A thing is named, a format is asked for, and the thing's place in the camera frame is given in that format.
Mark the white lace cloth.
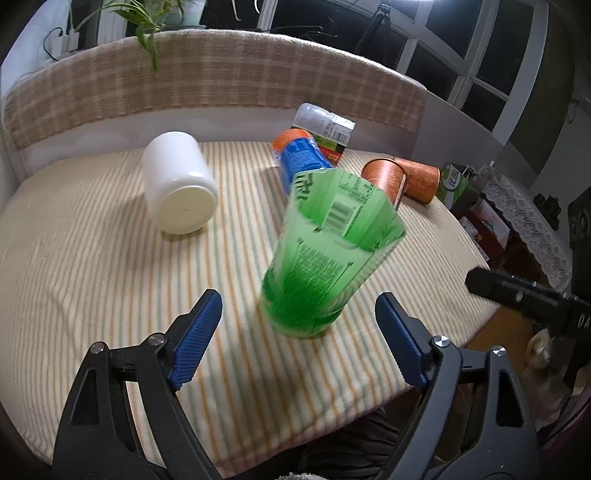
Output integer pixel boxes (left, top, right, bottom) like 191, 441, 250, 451
480, 173, 573, 291

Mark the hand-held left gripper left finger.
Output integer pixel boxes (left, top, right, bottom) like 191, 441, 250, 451
52, 289, 223, 480

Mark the striped beige blanket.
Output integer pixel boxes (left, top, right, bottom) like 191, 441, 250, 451
0, 141, 504, 478

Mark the green plastic cup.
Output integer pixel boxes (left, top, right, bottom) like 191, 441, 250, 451
261, 168, 407, 340

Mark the beige fuzzy object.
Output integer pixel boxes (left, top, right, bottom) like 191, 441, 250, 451
524, 331, 571, 428

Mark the white plastic jar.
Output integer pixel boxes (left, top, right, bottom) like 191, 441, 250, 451
141, 131, 219, 235

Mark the plaid beige cloth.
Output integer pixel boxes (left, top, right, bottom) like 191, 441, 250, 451
4, 30, 426, 151

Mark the black tripod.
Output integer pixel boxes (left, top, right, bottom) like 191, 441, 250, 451
353, 2, 393, 61

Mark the orange patterned cup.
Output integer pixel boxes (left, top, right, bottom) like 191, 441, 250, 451
361, 158, 407, 210
396, 158, 441, 204

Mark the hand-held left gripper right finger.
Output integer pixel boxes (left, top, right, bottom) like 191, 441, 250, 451
375, 292, 543, 480

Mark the green carton box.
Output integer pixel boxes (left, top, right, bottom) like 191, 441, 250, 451
438, 162, 472, 209

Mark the white window frame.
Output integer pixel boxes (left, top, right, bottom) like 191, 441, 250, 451
256, 0, 550, 134

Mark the black speaker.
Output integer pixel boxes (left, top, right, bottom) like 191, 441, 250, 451
566, 185, 591, 259

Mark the white power strip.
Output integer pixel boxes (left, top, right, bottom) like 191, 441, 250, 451
44, 27, 81, 61

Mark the green potted plant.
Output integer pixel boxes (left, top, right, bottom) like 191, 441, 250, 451
76, 0, 208, 72

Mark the small dark figurine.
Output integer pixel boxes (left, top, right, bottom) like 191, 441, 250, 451
533, 193, 561, 227

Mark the blue bottle with orange cap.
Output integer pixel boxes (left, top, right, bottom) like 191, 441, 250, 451
271, 129, 335, 195

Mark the red cardboard box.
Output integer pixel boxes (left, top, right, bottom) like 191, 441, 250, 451
459, 198, 511, 264

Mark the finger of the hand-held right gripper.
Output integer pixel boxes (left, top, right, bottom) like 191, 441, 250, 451
465, 268, 561, 324

